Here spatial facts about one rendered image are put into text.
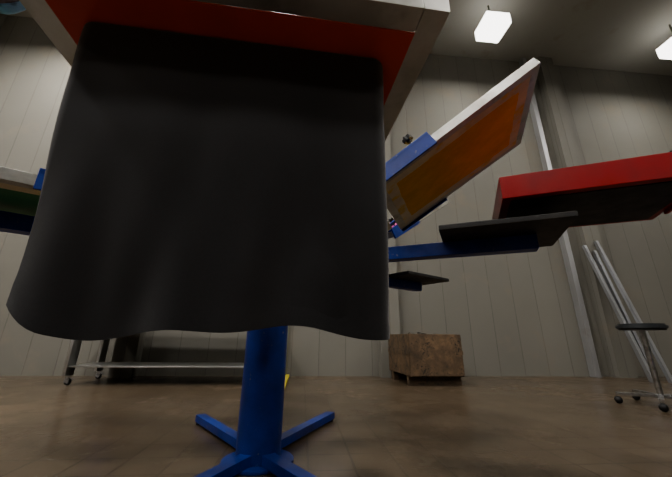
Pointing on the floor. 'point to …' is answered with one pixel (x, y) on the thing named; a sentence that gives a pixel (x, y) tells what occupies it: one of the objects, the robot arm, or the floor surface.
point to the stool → (648, 364)
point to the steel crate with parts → (426, 359)
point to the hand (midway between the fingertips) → (256, 42)
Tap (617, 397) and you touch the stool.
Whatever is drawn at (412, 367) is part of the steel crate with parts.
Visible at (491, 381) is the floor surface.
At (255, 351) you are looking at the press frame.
